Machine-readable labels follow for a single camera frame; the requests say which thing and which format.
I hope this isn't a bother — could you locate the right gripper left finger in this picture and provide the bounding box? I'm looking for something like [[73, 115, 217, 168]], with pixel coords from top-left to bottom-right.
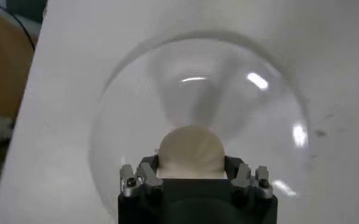
[[119, 154, 165, 198]]

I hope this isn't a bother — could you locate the white round plate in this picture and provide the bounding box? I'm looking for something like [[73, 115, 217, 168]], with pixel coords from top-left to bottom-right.
[[87, 29, 311, 224]]

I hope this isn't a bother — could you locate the white steamed baozi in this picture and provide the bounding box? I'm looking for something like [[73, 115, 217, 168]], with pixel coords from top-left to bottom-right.
[[157, 125, 226, 180]]

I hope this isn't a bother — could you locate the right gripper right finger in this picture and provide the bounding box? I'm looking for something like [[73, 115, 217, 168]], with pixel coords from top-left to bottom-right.
[[224, 154, 274, 199]]

